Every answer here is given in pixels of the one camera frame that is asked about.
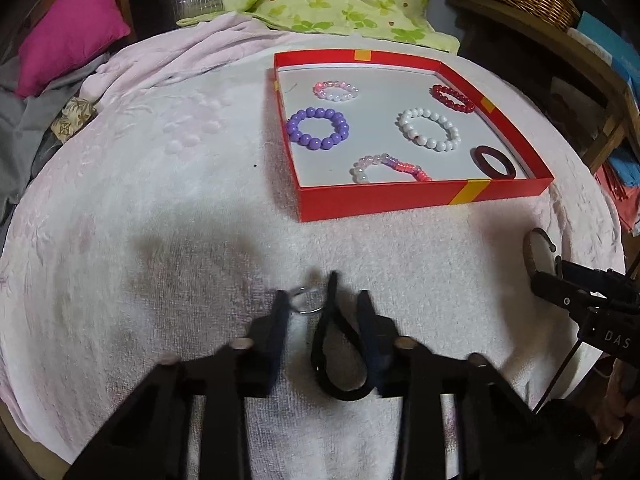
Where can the folded coral cloth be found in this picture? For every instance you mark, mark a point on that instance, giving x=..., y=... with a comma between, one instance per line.
x=625, y=205

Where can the pale pink embossed blanket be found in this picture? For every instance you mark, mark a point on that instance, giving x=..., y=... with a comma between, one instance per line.
x=150, y=200

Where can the grey cloth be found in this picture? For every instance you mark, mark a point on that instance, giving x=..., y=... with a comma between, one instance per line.
x=30, y=125

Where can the blue cardboard box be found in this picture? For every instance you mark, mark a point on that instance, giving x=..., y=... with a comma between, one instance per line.
x=610, y=45

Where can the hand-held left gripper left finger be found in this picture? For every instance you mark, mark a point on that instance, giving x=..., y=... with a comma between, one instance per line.
x=272, y=345

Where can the red shallow cardboard box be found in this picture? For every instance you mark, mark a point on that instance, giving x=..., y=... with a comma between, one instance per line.
x=375, y=200

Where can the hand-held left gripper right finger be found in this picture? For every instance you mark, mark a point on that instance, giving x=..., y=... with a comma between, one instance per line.
x=371, y=342

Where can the lilac towel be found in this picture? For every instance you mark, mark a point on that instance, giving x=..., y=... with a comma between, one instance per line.
x=200, y=35

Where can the folded blue cloth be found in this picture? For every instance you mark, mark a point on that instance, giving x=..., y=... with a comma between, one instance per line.
x=625, y=167

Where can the dark red bangle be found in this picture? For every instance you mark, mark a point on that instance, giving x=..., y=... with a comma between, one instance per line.
x=480, y=162

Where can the magenta pillow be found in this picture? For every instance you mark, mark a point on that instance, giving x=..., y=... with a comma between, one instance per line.
x=70, y=30

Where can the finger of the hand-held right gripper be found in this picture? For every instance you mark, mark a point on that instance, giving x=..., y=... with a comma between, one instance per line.
x=600, y=282
x=550, y=290

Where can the wooden bench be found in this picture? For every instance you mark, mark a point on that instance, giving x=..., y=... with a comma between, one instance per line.
x=575, y=60

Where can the small patterned cloth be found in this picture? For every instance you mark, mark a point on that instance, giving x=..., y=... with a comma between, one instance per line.
x=72, y=119

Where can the person's right hand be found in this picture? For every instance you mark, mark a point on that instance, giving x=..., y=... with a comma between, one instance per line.
x=617, y=400

